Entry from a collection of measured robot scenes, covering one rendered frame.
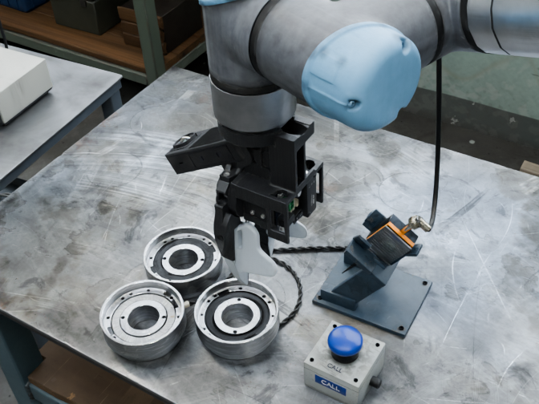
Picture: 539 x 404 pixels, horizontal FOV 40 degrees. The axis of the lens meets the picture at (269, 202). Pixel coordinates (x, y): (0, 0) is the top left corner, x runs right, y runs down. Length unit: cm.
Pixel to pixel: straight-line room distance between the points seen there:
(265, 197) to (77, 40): 216
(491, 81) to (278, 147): 191
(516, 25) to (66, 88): 126
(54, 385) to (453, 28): 90
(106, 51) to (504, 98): 134
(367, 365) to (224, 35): 44
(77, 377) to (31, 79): 65
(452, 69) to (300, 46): 203
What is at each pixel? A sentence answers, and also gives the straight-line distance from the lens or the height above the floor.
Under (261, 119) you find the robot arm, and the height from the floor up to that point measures 118.
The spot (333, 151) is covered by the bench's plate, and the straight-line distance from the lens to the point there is 122.
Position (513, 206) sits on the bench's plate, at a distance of 116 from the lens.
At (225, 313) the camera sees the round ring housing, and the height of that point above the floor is 82.
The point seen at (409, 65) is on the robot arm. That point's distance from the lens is 54.
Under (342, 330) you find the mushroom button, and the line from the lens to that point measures 87.
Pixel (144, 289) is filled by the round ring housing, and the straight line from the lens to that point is 99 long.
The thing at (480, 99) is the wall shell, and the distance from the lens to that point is 258.
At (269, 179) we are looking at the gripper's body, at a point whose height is 110.
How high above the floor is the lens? 155
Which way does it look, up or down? 42 degrees down
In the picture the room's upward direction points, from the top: 4 degrees counter-clockwise
